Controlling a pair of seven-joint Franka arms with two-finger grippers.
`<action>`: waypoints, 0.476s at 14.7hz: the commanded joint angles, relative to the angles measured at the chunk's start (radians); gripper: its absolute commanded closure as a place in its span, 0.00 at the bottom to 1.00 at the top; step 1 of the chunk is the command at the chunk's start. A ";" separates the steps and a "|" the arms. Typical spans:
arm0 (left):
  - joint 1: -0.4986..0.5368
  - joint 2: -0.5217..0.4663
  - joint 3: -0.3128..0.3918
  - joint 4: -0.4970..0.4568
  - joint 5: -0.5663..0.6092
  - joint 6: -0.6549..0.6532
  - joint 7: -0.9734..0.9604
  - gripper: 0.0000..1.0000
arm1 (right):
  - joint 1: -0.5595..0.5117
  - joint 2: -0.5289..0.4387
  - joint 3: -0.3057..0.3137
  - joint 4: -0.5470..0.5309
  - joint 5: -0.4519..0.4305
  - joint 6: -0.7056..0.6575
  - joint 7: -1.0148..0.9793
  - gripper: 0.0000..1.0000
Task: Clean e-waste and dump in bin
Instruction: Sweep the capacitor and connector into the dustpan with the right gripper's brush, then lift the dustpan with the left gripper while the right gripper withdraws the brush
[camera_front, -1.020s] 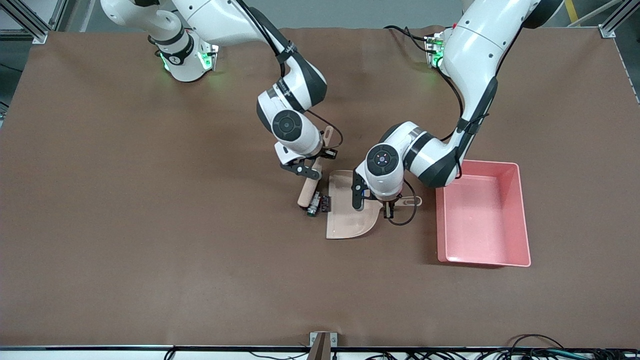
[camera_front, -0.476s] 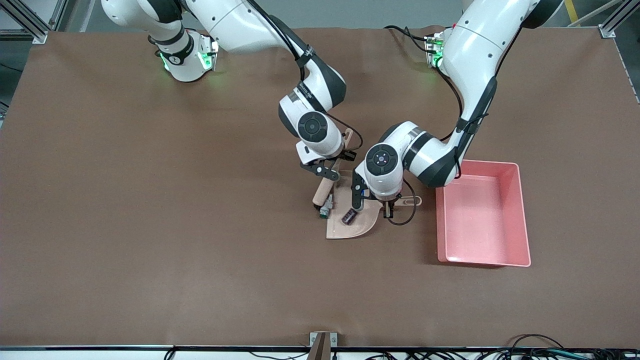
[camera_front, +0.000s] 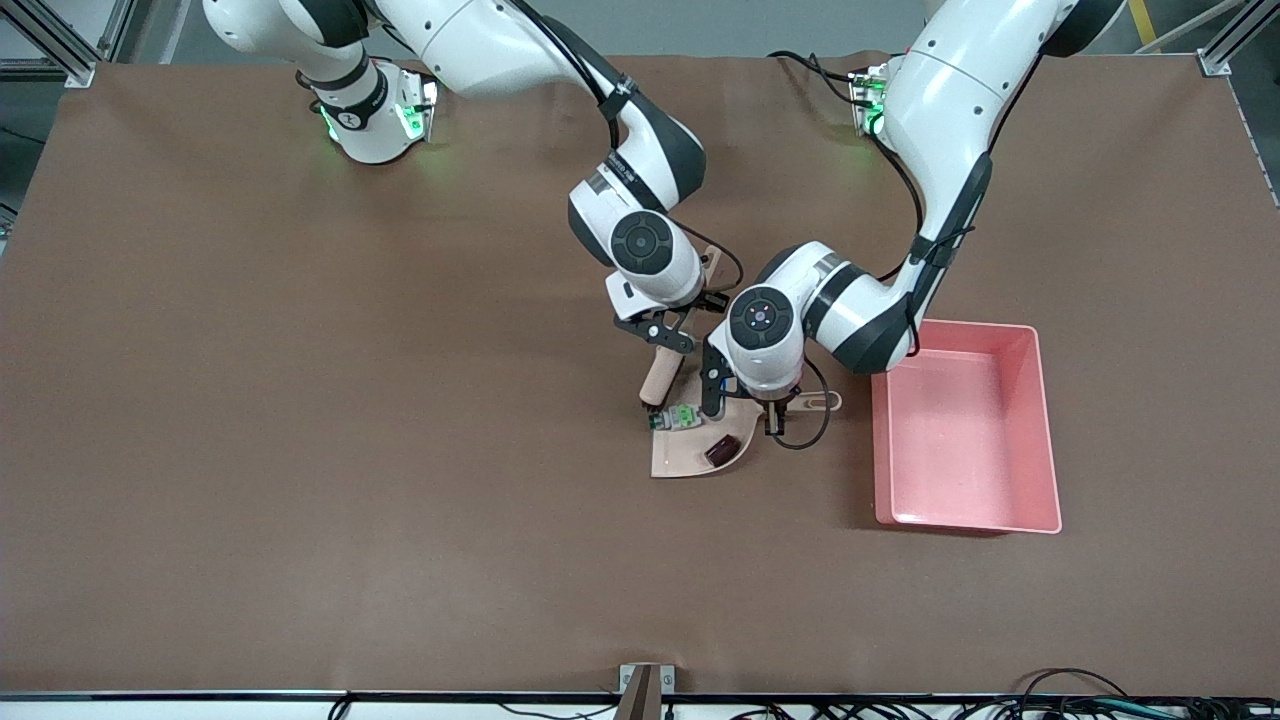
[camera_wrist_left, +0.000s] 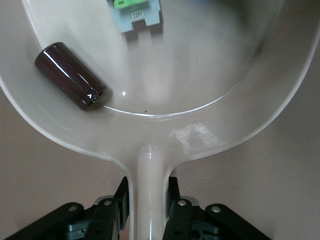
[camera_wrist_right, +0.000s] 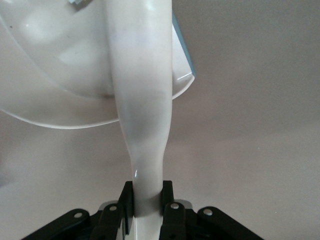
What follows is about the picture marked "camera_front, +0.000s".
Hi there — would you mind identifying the beige brush with black bristles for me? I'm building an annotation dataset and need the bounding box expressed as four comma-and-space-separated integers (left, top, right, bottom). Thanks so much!
639, 245, 723, 412

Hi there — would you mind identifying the brown table mat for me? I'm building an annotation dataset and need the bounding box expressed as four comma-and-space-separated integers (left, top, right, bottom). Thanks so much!
0, 50, 1280, 697

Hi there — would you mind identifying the grey metal bracket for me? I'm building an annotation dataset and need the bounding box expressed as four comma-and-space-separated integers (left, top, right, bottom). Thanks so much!
617, 662, 677, 720

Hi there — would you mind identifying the pink plastic bin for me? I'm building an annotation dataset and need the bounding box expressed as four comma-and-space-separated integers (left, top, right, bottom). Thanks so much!
869, 318, 1064, 536

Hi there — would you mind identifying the tangled black cable bundle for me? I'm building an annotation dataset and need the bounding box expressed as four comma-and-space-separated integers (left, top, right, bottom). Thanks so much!
328, 667, 1280, 720

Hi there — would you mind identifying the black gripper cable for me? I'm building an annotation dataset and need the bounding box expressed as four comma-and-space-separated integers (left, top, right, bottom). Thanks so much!
773, 357, 835, 452
698, 233, 747, 299

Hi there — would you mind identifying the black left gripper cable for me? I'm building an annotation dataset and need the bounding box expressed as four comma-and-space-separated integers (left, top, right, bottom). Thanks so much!
773, 357, 835, 452

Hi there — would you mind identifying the beige plastic dustpan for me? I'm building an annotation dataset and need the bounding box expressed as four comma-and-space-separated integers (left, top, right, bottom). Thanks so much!
650, 388, 844, 480

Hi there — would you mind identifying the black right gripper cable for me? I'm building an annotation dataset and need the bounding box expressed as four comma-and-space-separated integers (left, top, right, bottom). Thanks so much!
698, 233, 747, 299

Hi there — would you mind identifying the aluminium frame profile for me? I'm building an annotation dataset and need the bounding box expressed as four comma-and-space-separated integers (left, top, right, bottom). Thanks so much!
0, 0, 126, 89
1140, 0, 1280, 79

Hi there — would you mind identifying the black left arm base cable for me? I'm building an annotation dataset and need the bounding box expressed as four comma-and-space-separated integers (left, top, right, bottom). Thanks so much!
768, 48, 869, 106

